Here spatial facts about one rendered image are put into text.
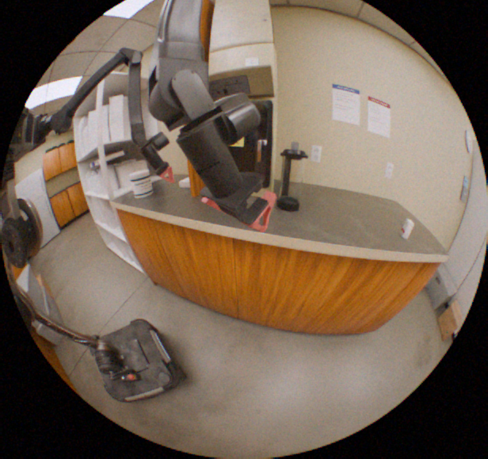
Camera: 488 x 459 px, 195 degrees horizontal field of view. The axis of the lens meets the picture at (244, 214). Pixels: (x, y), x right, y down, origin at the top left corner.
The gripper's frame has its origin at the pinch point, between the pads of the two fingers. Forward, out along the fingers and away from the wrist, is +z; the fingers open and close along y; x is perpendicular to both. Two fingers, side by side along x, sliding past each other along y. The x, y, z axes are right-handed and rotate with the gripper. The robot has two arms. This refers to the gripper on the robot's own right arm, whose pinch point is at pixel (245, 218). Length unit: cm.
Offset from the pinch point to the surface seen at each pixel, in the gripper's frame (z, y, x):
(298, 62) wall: -32, 27, -109
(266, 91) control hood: -18, 19, -46
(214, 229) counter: 12.2, 17.8, 3.8
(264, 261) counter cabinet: 28.8, 3.0, 0.4
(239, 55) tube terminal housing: -39, 32, -55
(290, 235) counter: 16.8, -3.9, -8.5
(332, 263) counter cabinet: 30.6, -19.0, -11.6
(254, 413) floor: 74, -45, 83
